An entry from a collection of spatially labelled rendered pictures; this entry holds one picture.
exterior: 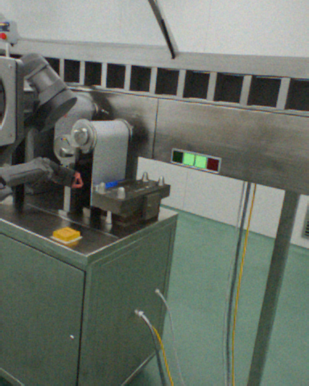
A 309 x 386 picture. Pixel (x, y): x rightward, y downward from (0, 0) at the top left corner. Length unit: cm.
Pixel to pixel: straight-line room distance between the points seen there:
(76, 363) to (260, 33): 340
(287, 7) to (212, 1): 80
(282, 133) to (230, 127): 22
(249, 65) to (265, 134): 29
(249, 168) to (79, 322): 92
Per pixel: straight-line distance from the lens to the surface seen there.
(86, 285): 142
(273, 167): 157
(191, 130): 169
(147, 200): 162
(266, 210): 411
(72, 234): 143
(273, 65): 158
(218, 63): 165
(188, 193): 442
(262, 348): 207
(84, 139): 160
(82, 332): 153
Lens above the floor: 150
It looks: 15 degrees down
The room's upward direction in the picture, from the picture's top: 6 degrees clockwise
